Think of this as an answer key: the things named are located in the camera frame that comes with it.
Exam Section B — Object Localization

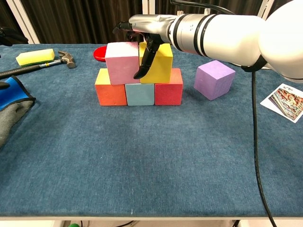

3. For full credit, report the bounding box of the purple foam cube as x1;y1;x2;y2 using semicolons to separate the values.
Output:
193;60;236;101

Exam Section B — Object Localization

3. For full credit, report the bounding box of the pink foam cube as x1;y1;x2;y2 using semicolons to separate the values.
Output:
105;42;141;85

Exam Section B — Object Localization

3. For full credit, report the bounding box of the white metal frame post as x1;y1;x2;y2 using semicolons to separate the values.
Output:
6;0;40;45
259;0;275;19
142;0;156;17

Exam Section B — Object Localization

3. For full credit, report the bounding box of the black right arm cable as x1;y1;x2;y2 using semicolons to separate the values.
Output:
170;0;278;227

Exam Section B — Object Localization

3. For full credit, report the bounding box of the blue and grey cloth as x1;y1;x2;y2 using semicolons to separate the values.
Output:
0;75;37;152

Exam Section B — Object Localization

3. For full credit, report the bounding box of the red round disc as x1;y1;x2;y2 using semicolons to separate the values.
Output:
93;45;108;63

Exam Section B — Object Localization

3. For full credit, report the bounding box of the printed picture card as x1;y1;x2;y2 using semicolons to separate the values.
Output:
259;83;303;123

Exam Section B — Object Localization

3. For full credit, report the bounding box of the orange foam cube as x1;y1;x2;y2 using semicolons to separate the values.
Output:
95;68;128;106

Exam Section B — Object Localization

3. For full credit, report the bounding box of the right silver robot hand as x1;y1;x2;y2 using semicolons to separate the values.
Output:
112;14;177;80

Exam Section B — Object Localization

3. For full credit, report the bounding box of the yellow sponge block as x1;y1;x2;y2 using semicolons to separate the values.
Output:
15;48;55;67

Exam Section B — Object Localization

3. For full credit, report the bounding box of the red foam cube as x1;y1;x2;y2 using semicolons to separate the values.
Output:
154;68;184;106

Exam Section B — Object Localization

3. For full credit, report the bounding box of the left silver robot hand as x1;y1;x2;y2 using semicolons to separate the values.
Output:
0;26;29;90

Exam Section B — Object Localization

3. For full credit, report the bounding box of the black pleated curtain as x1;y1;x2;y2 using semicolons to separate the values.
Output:
155;0;264;17
20;0;144;45
0;0;26;45

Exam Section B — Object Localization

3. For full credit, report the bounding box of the yellow foam cube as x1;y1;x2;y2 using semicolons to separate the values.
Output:
139;42;173;84

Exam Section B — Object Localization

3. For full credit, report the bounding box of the claw hammer black handle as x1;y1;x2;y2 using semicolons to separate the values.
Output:
0;51;76;80

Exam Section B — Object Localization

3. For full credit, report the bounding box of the dark blue table mat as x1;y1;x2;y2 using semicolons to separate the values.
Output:
0;44;303;218

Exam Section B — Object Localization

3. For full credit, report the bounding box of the light blue foam cube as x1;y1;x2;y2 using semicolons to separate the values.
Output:
125;83;156;106

